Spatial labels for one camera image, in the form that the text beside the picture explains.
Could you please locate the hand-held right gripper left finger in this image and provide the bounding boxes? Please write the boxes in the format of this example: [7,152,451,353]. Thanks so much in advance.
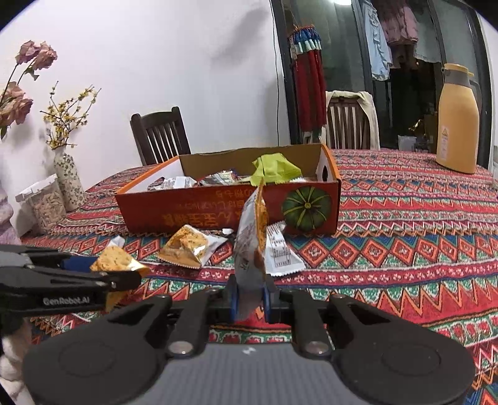
[104,276,240,358]

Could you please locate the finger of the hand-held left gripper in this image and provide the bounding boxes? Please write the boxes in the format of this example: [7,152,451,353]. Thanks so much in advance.
[27,251,98,270]
[23,270,141,291]

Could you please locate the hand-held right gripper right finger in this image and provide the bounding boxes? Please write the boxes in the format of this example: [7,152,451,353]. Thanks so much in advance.
[262,277,393,358]

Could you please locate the silver orange snack packet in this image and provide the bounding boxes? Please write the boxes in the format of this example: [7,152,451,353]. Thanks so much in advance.
[233,177,269,322]

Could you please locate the orange cardboard box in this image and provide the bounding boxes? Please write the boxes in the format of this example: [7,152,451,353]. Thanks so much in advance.
[115,143,342,236]

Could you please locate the white printed snack packet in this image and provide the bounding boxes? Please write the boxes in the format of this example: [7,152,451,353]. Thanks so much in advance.
[265,221,306,277]

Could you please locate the clear storage container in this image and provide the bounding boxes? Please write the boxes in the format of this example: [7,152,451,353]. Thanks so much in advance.
[16,174,68,234]

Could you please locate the patterned ceramic vase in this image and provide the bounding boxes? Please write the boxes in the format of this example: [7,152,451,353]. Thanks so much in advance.
[54,153,87,212]

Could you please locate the pale ribbed vase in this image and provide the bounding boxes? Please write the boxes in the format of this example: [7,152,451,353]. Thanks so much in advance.
[0,187,20,244]

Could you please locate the white silver snack packet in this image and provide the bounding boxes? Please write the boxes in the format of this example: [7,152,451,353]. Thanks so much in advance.
[148,176,197,191]

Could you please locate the dark silver snack packet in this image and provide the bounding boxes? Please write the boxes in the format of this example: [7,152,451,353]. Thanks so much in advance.
[198,169,238,187]

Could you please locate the green snack packet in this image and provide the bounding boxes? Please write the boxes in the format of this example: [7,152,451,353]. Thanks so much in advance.
[251,154,303,185]

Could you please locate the yellow flower branch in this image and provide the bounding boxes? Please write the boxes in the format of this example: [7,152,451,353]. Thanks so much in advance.
[41,82,101,150]

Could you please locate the dark wooden chair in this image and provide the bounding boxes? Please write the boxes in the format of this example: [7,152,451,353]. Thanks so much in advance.
[130,106,192,166]

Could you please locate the pink artificial flowers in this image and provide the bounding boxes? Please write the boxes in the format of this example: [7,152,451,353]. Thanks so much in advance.
[0,40,58,139]

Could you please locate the chair with draped cloth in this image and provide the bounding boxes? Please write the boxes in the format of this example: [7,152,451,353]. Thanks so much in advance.
[326,90,381,150]

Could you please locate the red hanging decoration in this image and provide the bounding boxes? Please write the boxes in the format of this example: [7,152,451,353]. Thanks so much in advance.
[288,24,327,143]

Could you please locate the yellow thermos jug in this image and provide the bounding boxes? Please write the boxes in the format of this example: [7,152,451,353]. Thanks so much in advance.
[436,63,481,174]

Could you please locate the black framed glass door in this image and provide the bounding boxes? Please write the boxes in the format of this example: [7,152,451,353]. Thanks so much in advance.
[270,0,493,168]

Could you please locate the light blue hanging garment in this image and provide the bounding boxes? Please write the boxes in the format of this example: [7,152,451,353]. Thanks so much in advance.
[364,0,393,81]

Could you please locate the pale hanging garment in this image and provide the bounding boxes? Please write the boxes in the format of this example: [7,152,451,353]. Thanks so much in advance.
[413,35,442,63]

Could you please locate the pink hanging garment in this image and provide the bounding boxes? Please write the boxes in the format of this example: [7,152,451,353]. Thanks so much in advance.
[379,0,419,46]

